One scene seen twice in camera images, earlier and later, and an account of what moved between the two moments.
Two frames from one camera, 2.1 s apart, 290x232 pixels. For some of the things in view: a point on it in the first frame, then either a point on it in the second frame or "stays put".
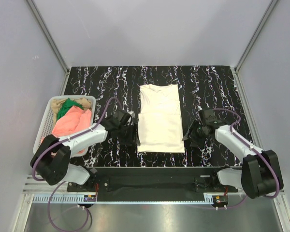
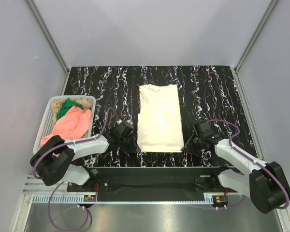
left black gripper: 133,138 → 134,147
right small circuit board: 222,198 stays put
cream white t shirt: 160,128 stays put
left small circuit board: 90,198 stays put
